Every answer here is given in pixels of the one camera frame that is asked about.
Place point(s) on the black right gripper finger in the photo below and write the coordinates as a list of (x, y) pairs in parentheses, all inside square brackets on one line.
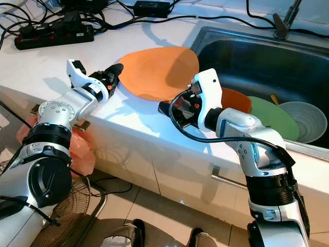
[(168, 108)]

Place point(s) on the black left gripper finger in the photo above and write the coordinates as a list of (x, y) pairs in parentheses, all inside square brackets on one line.
[(116, 72)]

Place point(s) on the orange plastic bowl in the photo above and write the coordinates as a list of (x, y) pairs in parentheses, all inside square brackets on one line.
[(236, 100)]

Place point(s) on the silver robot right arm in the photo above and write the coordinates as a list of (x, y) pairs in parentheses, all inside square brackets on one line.
[(262, 149)]

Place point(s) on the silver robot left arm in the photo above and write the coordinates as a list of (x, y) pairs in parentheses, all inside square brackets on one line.
[(61, 110)]

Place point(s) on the black power strip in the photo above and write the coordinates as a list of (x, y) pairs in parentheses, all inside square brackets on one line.
[(54, 40)]

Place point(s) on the black power adapter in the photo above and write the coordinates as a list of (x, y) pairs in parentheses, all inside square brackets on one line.
[(151, 9)]

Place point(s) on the red plastic bag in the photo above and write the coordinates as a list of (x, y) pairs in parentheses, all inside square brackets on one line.
[(82, 154)]

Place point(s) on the green plate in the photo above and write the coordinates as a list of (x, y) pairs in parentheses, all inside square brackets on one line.
[(270, 117)]

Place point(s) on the stainless steel sink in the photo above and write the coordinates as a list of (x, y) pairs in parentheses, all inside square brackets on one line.
[(252, 56)]

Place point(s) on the yellow wooden utensil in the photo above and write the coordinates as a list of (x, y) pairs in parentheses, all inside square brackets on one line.
[(274, 99)]

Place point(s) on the grey ribbed bowl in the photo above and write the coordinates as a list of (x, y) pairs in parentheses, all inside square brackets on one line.
[(306, 121)]

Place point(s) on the dark metal faucet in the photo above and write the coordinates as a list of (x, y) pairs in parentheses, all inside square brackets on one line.
[(281, 27)]

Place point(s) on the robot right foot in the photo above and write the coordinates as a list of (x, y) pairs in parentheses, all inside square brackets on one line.
[(203, 238)]

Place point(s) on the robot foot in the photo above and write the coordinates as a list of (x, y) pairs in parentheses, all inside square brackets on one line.
[(203, 238), (123, 234)]

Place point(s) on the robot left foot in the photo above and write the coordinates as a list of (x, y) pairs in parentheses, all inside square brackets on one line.
[(123, 234)]

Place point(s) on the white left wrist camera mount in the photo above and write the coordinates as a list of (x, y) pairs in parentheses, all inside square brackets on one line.
[(79, 77)]

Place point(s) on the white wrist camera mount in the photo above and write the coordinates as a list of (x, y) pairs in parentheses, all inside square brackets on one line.
[(79, 77), (208, 87)]

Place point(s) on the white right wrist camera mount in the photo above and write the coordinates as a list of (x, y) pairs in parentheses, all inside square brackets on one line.
[(208, 87)]

